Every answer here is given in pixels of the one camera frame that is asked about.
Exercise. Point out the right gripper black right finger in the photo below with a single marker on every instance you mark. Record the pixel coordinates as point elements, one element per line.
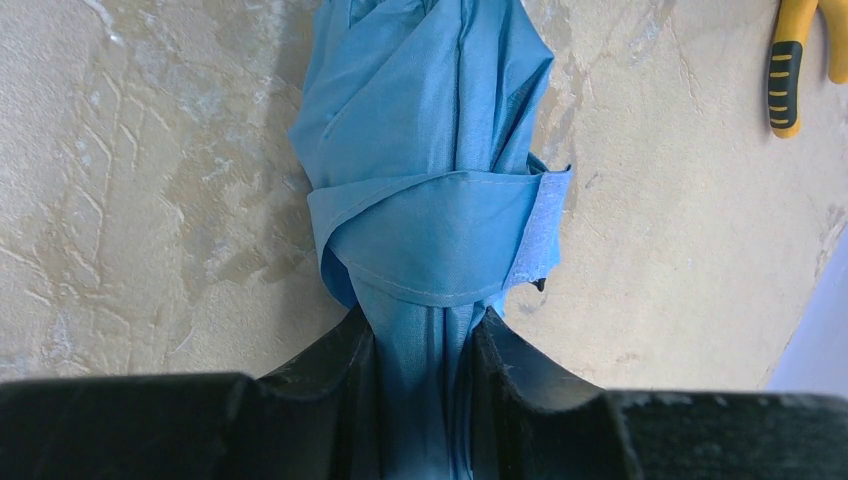
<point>533,419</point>

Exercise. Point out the yellow handled pliers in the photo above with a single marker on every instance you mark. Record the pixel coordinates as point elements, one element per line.
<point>793,22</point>

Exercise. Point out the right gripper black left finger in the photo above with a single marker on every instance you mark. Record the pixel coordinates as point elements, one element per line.
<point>315,417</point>

